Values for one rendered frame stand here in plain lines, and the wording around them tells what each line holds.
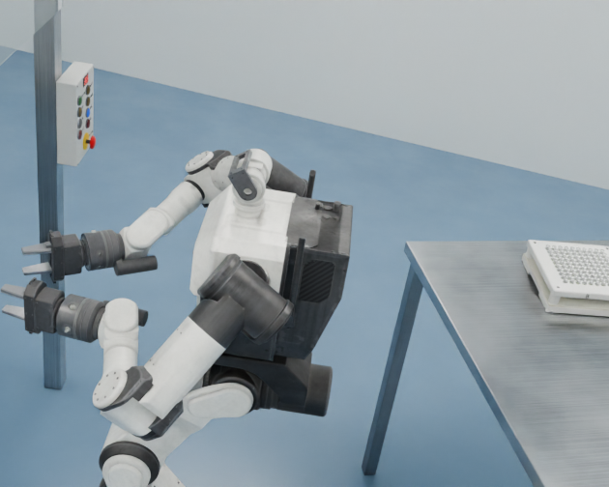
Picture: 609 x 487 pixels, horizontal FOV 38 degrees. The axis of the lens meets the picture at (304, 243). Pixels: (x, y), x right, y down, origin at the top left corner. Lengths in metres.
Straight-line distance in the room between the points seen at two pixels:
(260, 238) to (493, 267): 0.99
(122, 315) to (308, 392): 0.45
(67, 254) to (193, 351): 0.58
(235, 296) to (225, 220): 0.22
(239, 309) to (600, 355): 1.06
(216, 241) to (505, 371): 0.81
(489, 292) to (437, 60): 2.83
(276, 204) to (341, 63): 3.42
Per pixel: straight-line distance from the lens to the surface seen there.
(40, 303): 1.85
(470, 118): 5.15
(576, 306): 2.39
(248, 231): 1.68
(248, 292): 1.53
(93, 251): 2.02
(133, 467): 2.10
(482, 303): 2.32
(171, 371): 1.54
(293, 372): 1.88
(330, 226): 1.74
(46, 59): 2.57
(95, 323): 1.82
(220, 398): 1.92
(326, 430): 3.14
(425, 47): 5.04
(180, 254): 3.91
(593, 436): 2.04
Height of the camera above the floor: 2.17
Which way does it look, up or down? 32 degrees down
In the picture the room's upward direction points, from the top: 9 degrees clockwise
